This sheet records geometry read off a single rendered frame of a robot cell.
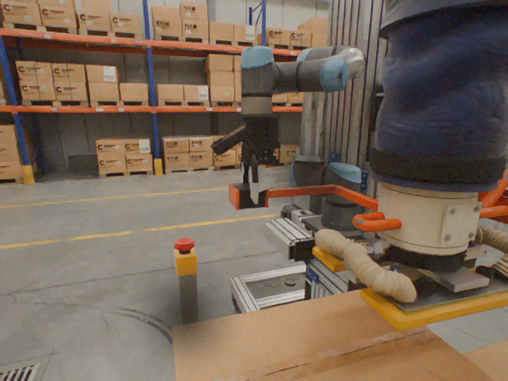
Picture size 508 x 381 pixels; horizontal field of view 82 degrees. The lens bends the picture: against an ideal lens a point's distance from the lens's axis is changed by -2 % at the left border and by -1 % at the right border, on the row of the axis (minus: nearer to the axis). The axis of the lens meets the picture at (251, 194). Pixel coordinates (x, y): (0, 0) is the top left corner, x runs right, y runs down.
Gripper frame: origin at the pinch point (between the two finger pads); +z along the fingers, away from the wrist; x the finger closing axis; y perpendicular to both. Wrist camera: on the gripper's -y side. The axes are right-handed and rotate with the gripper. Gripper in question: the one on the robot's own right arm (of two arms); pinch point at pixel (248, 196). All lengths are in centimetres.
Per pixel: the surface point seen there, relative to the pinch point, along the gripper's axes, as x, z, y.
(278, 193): -1.1, -0.2, 8.0
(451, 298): -38.5, 10.2, 25.7
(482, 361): -9, 70, 90
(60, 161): 792, 97, -278
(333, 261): -20.1, 10.8, 13.8
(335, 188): -1.6, -0.7, 24.6
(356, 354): -27.5, 29.6, 16.6
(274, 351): -21.8, 29.6, -0.2
